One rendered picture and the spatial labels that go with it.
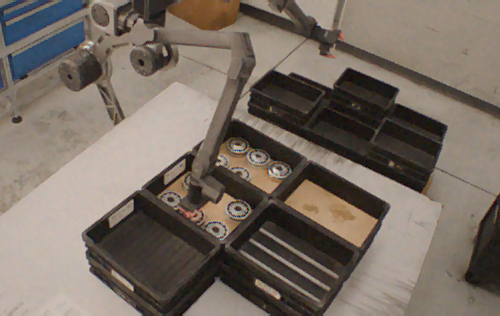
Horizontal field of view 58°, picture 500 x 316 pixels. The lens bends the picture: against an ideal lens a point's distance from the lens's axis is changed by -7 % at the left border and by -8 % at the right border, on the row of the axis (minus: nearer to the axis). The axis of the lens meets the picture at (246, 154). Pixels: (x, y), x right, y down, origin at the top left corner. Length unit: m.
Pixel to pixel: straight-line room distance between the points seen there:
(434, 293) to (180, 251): 1.73
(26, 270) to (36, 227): 0.21
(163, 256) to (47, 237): 0.52
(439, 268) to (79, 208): 2.15
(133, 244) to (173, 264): 0.17
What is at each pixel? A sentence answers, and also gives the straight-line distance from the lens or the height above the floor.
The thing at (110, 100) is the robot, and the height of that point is 0.69.
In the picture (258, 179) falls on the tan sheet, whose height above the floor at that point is 0.83.
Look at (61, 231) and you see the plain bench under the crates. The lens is 2.05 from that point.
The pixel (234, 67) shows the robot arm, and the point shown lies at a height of 1.47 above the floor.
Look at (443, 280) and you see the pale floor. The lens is 3.14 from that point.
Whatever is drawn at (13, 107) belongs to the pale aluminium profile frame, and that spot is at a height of 0.14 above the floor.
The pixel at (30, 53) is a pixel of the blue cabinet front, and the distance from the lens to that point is 3.63.
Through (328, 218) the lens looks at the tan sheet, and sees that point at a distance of 2.00.
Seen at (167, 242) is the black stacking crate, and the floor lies 0.83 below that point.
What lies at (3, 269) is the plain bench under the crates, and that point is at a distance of 2.00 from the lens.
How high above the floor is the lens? 2.28
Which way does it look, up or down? 42 degrees down
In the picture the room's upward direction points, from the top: 10 degrees clockwise
